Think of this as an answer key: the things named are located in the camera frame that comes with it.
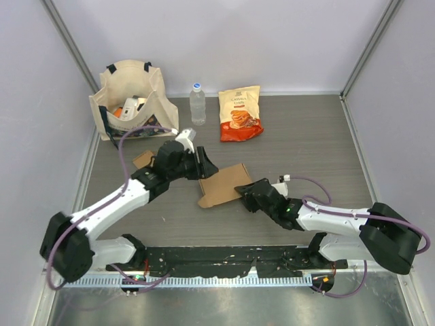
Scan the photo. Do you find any white box in tote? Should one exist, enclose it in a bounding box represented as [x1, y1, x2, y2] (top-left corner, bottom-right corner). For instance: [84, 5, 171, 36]
[119, 96, 147, 121]

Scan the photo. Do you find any orange item in tote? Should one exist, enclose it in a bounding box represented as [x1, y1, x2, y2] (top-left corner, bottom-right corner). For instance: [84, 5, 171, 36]
[114, 107, 123, 118]

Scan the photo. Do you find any purple cable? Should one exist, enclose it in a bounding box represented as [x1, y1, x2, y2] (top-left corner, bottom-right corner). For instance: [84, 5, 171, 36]
[46, 126, 179, 295]
[288, 175, 432, 300]

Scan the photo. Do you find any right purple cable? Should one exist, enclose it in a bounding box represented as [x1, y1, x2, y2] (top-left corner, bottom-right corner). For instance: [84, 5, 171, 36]
[288, 175, 432, 300]

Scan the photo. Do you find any beige canvas tote bag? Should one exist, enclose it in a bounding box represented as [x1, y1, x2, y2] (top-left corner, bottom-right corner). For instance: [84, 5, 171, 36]
[89, 60, 179, 145]

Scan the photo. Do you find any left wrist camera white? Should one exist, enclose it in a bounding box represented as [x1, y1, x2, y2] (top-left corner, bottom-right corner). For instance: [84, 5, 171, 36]
[175, 128, 196, 153]

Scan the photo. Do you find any slotted cable duct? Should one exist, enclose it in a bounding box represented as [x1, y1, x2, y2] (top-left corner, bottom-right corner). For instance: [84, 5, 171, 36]
[65, 273, 313, 289]

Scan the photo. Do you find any large cardboard box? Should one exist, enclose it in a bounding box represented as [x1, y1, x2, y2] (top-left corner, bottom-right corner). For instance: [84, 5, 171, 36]
[198, 163, 252, 209]

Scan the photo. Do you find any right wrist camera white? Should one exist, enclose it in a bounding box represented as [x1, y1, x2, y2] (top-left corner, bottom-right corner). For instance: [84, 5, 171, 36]
[272, 174, 291, 197]

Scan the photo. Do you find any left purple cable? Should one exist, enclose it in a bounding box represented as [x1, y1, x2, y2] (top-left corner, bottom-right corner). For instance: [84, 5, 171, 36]
[46, 126, 179, 295]

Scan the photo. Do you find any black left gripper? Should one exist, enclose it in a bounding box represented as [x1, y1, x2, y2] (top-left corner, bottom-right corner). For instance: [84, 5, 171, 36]
[169, 147, 219, 182]

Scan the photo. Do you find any small brown cardboard box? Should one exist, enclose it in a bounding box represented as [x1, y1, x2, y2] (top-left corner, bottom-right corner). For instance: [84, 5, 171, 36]
[133, 151, 155, 169]

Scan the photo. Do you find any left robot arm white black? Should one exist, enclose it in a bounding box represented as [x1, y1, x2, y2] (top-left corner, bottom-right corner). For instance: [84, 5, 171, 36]
[39, 141, 219, 283]

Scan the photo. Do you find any cassava chips bag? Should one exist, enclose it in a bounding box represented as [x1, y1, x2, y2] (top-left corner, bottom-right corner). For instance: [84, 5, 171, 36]
[218, 86, 264, 142]

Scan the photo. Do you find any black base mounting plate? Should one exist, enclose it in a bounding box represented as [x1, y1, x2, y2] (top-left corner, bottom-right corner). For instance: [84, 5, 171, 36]
[116, 246, 348, 278]

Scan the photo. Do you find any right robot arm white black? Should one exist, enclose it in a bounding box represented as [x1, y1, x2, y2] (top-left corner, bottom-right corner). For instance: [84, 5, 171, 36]
[235, 176, 423, 275]

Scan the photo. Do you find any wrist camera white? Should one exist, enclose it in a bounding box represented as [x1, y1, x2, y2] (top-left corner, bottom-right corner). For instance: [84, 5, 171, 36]
[175, 128, 196, 153]
[272, 174, 291, 197]

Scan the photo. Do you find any clear plastic water bottle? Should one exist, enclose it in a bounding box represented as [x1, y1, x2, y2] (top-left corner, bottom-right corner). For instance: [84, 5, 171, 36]
[190, 83, 206, 126]

